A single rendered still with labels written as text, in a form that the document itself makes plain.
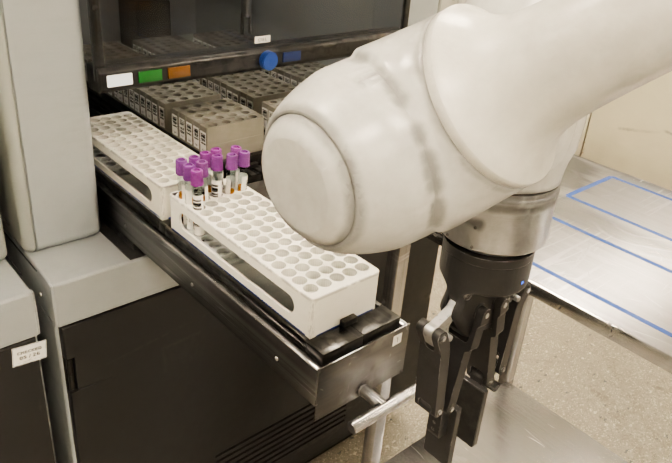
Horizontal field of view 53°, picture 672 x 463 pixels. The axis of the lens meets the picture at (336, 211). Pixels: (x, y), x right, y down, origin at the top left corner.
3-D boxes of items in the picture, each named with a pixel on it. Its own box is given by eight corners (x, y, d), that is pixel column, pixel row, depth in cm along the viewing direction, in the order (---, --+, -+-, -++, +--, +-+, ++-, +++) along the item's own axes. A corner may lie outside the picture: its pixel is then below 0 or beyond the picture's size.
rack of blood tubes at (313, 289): (169, 234, 91) (167, 193, 88) (232, 215, 97) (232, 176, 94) (309, 349, 71) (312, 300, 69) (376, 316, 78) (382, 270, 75)
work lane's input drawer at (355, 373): (59, 188, 115) (52, 138, 111) (134, 171, 124) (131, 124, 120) (340, 450, 68) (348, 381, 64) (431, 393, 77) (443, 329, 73)
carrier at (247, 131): (257, 145, 117) (258, 112, 114) (264, 149, 115) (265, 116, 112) (199, 159, 109) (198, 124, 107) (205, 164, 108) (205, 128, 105)
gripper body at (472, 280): (485, 205, 61) (469, 291, 65) (421, 231, 55) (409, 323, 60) (558, 238, 56) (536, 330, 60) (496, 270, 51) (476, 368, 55)
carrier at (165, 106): (215, 122, 125) (215, 90, 123) (221, 125, 124) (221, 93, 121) (158, 133, 118) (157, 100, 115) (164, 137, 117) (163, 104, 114)
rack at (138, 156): (74, 156, 111) (70, 120, 108) (131, 144, 117) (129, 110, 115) (163, 228, 92) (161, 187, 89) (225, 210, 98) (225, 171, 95)
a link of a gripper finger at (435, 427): (453, 392, 60) (431, 406, 59) (446, 434, 63) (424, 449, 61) (441, 383, 61) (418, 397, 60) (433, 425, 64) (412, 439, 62)
